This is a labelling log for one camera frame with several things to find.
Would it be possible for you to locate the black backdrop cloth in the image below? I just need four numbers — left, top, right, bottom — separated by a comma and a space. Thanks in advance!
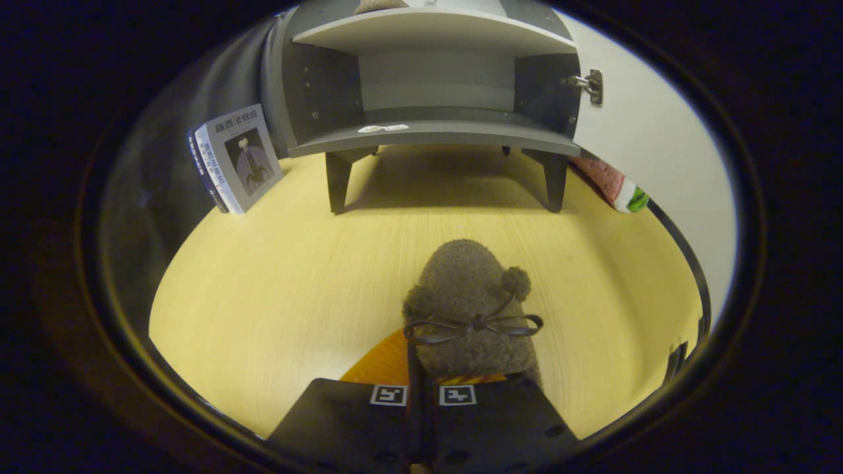
125, 13, 290, 264

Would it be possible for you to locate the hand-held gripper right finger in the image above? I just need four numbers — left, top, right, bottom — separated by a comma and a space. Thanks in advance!
425, 372, 582, 474

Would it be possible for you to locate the metal door hinge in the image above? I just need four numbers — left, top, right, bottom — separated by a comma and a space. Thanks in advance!
562, 69, 603, 106

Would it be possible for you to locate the grey picture cover book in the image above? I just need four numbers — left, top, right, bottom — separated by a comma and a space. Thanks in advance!
196, 104, 284, 215

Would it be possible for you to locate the grey shoe cabinet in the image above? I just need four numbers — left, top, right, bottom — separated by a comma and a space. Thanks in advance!
260, 0, 584, 215

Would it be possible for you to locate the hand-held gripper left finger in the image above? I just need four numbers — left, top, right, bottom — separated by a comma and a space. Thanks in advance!
265, 328, 422, 474

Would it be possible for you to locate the watermelon slice plush toy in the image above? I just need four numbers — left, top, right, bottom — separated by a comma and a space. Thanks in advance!
570, 157, 649, 213

